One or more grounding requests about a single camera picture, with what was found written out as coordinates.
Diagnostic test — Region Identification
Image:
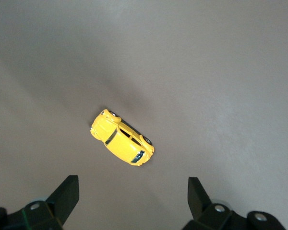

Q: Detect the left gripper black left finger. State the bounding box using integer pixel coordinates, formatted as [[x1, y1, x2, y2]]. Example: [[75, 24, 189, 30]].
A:
[[0, 174, 80, 230]]

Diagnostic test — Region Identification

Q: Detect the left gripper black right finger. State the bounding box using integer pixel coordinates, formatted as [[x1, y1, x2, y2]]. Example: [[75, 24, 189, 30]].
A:
[[184, 176, 286, 230]]

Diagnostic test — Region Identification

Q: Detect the yellow beetle toy car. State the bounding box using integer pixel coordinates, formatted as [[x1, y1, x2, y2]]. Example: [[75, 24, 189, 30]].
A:
[[89, 109, 156, 167]]

